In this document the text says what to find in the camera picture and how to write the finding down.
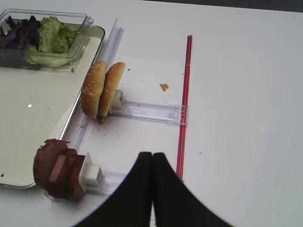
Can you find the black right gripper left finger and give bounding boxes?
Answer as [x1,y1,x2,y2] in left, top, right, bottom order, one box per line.
[75,152,152,227]

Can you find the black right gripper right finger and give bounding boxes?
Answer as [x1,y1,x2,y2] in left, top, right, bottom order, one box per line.
[152,153,230,227]

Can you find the white pusher block meat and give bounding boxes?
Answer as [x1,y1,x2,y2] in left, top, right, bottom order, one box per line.
[79,153,104,193]

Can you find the sliced meat patties stack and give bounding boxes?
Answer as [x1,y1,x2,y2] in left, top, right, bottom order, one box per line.
[33,139,85,202]

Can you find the bread crumb piece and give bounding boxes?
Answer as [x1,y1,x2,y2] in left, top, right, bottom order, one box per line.
[160,84,169,92]

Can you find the green lettuce leaves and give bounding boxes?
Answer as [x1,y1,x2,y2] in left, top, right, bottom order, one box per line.
[25,17,78,68]

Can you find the white pusher block bun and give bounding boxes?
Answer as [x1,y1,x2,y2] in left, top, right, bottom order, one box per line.
[109,89,125,114]

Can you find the front sesame bun top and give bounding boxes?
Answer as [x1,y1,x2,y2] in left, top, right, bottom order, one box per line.
[80,61,107,119]

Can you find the sesame bun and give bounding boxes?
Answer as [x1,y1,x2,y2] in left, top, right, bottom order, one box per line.
[80,61,107,119]
[98,62,126,117]

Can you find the rear sesame bun top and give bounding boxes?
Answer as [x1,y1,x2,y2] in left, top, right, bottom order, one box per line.
[98,62,126,117]

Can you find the metal baking tray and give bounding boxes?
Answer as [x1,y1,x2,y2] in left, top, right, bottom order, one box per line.
[0,26,105,189]

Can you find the right long clear divider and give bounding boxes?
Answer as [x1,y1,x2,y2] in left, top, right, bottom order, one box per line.
[33,26,125,202]

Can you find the clear plastic salad container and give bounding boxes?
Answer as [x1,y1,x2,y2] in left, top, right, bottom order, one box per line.
[0,9,94,72]

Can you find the purple cabbage pieces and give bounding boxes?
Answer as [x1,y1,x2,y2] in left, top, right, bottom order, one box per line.
[0,16,40,51]

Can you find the right red rail strip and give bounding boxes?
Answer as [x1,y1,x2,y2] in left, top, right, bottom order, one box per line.
[176,35,192,181]

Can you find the right upper clear rail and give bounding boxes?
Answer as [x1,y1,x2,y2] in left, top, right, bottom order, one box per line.
[109,100,181,125]

